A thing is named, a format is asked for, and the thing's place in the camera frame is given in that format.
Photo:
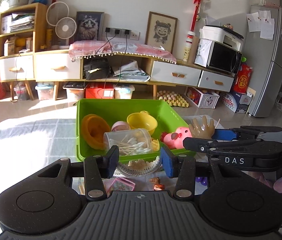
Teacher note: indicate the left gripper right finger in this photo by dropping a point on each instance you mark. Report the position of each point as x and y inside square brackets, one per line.
[183, 168]

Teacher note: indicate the white lace ribbon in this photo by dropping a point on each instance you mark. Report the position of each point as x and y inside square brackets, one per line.
[138, 168]

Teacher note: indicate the clear storage box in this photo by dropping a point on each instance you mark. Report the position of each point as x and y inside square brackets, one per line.
[123, 91]

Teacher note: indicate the framed cat picture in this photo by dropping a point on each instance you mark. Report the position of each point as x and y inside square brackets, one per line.
[88, 25]

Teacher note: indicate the wooden shelf unit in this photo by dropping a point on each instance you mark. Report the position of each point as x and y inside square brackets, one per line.
[22, 33]

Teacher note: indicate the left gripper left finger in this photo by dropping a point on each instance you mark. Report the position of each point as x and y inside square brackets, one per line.
[95, 170]

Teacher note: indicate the red cardboard box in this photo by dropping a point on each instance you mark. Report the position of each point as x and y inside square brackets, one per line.
[99, 90]

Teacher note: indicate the yellow toy corn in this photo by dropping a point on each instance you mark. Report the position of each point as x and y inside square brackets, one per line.
[155, 145]

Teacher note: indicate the pink pig toy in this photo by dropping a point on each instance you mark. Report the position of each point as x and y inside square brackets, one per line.
[174, 137]

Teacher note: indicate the white fan rear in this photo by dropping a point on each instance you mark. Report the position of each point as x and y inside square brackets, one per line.
[55, 12]

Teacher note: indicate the white printed carton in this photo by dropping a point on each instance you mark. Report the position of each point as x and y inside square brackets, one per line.
[237, 102]

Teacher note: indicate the tan rubber hand toy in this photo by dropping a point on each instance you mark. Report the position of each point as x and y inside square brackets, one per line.
[205, 130]

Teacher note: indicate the silver refrigerator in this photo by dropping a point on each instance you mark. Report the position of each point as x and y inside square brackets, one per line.
[263, 50]

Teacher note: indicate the pink lace cloth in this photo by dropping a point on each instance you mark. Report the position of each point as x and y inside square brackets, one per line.
[101, 48]

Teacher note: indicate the framed girl drawing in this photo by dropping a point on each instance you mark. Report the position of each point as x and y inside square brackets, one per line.
[161, 31]

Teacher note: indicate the wooden tv cabinet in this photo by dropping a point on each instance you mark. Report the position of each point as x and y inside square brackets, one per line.
[58, 66]

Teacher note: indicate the green plastic bin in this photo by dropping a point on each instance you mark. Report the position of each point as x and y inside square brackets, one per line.
[113, 110]

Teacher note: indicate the yellow egg tray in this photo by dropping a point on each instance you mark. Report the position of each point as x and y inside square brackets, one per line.
[172, 98]

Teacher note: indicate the white fan front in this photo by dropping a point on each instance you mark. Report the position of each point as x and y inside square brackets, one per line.
[65, 28]

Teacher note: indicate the yellow toy pot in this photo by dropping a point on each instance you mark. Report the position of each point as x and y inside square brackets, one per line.
[142, 120]

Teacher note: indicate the red hanging ornament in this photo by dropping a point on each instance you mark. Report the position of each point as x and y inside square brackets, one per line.
[198, 2]

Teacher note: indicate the clear cotton swab jar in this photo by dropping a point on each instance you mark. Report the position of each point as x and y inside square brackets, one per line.
[130, 142]

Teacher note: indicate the folded light cloths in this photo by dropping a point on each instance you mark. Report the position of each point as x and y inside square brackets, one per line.
[130, 72]

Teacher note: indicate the black microwave oven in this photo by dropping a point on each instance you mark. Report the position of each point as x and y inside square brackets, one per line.
[211, 54]

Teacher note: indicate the white fan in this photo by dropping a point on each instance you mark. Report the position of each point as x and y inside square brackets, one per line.
[65, 28]
[55, 12]

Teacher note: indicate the grey checked blanket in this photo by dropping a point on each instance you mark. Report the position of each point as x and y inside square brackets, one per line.
[27, 146]

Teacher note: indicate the wall power strip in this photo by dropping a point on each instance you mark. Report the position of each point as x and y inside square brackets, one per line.
[121, 33]

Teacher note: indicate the pink card pack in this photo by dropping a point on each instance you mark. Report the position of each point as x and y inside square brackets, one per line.
[120, 184]

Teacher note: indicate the red gift box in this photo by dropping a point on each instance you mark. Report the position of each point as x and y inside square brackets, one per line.
[242, 78]

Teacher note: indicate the black printer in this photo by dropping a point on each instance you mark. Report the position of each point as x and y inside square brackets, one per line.
[97, 69]

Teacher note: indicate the purple toy grapes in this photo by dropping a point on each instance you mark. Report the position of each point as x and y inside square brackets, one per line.
[202, 180]

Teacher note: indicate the orange toy bowl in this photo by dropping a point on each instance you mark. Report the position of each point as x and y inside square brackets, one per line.
[92, 130]

